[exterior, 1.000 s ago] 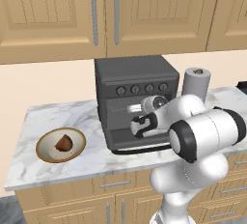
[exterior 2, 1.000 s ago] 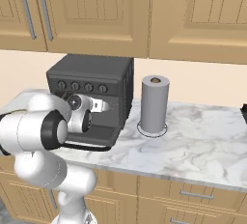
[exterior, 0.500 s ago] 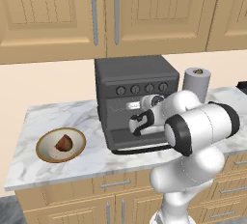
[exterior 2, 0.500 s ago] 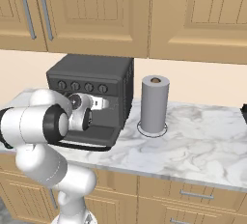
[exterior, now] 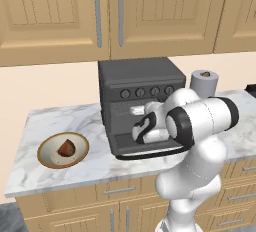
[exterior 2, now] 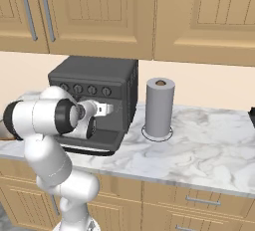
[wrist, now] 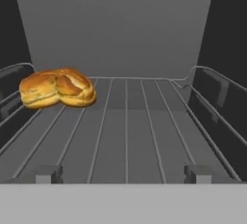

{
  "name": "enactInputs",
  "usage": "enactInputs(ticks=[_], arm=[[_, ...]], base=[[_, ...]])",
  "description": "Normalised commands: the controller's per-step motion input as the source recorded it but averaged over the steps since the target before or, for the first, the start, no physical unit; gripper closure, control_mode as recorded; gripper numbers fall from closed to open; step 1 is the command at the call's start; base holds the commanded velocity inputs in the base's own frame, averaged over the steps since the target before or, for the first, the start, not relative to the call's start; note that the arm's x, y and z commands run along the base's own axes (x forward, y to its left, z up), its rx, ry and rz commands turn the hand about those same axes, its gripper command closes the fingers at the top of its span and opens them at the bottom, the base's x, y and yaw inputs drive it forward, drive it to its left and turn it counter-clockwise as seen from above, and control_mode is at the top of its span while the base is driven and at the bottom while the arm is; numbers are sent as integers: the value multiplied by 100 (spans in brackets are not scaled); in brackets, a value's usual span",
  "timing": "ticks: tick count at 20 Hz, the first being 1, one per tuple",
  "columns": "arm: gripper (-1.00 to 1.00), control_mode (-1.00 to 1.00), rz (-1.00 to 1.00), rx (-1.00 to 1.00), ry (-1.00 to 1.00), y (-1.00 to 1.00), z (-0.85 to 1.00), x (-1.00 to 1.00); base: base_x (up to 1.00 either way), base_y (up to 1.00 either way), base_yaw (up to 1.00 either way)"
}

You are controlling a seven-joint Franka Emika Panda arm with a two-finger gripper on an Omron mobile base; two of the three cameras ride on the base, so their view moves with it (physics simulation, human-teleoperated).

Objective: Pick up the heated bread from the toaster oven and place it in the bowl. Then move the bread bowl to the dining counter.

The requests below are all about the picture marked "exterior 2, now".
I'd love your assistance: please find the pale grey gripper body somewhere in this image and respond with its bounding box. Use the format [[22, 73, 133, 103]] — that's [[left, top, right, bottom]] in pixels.
[[97, 103, 116, 117]]

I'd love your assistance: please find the dark toaster oven knob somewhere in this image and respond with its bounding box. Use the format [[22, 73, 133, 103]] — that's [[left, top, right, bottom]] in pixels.
[[87, 85, 98, 96], [59, 82, 70, 93], [73, 84, 84, 95], [101, 87, 113, 98]]

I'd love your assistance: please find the dark grey toaster oven door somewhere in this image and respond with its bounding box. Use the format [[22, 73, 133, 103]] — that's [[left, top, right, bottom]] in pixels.
[[54, 128, 127, 157]]

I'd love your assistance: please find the dark grey toaster oven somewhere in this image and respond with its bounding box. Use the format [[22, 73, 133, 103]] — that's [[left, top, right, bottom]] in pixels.
[[48, 55, 140, 157]]

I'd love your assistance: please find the grey paper towel roll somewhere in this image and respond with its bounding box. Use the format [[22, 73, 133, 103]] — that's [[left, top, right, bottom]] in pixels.
[[144, 77, 176, 138]]

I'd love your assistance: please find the tan drawer front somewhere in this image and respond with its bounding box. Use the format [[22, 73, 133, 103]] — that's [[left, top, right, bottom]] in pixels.
[[141, 203, 255, 231], [94, 173, 143, 203], [142, 181, 255, 220], [0, 157, 39, 184]]

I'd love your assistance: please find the tan base cupboard door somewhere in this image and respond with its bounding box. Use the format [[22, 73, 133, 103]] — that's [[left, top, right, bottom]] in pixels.
[[84, 193, 142, 231], [0, 175, 63, 231]]

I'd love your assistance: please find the black appliance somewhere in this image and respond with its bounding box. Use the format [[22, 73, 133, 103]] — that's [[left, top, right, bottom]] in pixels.
[[248, 107, 255, 128]]

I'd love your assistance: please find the black wire towel holder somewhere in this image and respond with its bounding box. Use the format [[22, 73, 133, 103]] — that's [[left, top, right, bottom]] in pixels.
[[140, 124, 174, 142]]

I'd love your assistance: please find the tan wall cupboard door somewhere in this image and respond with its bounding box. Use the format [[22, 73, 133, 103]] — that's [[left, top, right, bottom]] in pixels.
[[153, 0, 255, 68], [0, 0, 51, 55], [33, 0, 157, 61]]

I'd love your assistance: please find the grey base cupboard handle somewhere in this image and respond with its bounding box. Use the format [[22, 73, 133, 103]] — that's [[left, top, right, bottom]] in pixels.
[[50, 194, 62, 217]]

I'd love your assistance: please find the grey cupboard door handle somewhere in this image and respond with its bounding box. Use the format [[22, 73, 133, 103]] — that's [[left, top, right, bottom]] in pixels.
[[19, 0, 39, 42], [39, 0, 57, 43]]

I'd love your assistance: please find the grey drawer handle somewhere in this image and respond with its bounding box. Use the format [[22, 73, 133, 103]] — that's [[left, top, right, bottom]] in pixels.
[[174, 224, 201, 231], [185, 194, 222, 207]]

